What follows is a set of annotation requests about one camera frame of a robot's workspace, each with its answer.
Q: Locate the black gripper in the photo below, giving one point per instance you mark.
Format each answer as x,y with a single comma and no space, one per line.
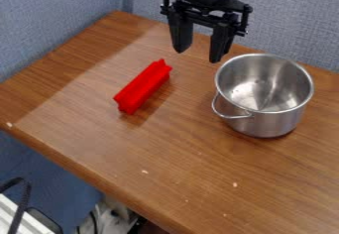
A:
207,12

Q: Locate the red rectangular block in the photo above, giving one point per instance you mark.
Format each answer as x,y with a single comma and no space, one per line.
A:
138,89

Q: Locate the stainless steel pot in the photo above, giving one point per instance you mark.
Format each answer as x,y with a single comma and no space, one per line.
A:
261,93

